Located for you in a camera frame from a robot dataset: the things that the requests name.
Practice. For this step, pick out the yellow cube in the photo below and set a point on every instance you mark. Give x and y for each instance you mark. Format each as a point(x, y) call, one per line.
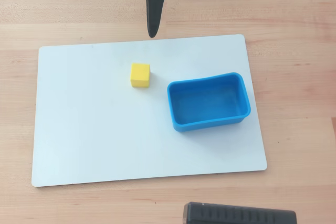
point(140, 75)

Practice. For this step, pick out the blue rectangular bin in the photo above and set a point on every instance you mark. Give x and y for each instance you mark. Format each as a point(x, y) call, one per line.
point(207, 103)

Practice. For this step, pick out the white rectangular board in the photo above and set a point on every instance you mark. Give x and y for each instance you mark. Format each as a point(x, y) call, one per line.
point(105, 129)

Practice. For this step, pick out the black ribbed device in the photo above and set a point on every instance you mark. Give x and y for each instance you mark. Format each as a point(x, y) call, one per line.
point(236, 214)

